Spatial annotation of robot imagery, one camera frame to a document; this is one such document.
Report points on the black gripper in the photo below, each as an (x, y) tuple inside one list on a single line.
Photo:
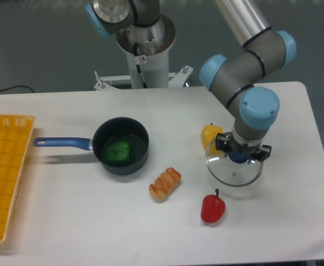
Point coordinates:
[(239, 148)]

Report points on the glass lid blue knob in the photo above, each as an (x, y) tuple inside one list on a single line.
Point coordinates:
[(233, 173)]

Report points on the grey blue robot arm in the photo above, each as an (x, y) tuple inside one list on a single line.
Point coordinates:
[(232, 81)]

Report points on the yellow bell pepper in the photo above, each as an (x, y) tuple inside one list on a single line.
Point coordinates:
[(208, 134)]

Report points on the red bell pepper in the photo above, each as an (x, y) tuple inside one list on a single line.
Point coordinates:
[(213, 208)]

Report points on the toy bread loaf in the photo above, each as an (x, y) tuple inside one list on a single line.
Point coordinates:
[(164, 184)]

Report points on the green bell pepper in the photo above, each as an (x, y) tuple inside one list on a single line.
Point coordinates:
[(118, 153)]

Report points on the yellow plastic basket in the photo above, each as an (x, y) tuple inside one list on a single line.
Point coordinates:
[(15, 135)]

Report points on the dark pot blue handle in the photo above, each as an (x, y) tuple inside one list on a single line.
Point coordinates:
[(111, 131)]

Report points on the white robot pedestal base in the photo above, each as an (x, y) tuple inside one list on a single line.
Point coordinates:
[(147, 54)]

